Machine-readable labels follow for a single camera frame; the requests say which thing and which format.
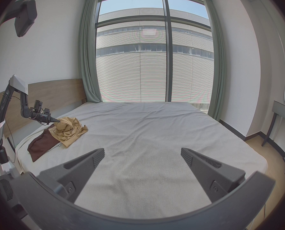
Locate grey side table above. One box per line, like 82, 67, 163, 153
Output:
261, 100, 285, 159

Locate bed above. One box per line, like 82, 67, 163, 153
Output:
0, 78, 268, 218

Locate grey-green curtain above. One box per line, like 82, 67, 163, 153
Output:
79, 0, 103, 103
202, 0, 227, 122

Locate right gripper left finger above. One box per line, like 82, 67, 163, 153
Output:
38, 148, 105, 203

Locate tan shorts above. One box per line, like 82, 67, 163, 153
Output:
49, 116, 88, 149

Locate brown garment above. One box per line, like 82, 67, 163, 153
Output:
27, 125, 61, 163

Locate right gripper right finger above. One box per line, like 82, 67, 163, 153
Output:
180, 148, 246, 204

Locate window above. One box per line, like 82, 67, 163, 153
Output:
95, 0, 215, 115

